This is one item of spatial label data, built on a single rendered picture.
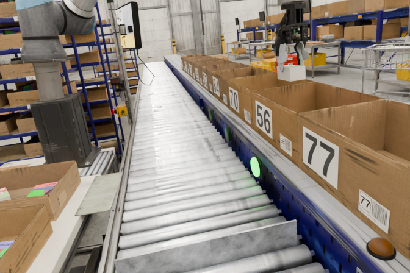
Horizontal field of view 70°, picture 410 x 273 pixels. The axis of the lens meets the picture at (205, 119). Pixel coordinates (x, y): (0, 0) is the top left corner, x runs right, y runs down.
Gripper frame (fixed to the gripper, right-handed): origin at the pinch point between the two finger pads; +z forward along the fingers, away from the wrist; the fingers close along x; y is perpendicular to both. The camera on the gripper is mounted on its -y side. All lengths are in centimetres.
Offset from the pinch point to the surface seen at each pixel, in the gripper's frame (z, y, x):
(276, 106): 11.6, 5.5, -8.2
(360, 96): 11.8, 8.4, 20.7
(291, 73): 1.4, 4.9, -2.0
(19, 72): -2, -137, -139
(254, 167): 33.5, 2.6, -16.0
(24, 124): 36, -136, -146
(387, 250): 25, 58, -12
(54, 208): 36, 0, -86
